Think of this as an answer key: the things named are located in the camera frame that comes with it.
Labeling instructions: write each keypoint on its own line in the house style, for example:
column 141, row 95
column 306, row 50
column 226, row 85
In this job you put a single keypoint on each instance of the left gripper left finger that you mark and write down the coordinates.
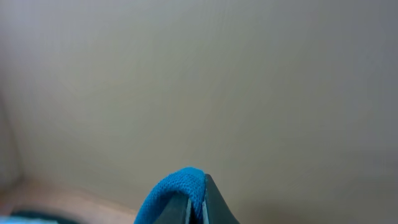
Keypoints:
column 177, row 211

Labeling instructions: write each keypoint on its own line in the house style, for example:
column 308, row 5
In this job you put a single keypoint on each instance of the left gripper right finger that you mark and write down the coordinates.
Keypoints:
column 215, row 209

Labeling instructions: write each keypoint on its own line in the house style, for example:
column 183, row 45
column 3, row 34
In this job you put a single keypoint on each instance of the blue polo shirt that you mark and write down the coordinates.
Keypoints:
column 188, row 181

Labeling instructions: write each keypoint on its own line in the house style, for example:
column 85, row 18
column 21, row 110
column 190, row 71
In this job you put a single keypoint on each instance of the folded black garment under jeans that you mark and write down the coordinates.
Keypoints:
column 33, row 214

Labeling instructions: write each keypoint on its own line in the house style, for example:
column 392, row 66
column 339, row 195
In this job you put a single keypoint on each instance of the folded light blue jeans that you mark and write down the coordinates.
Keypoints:
column 16, row 220

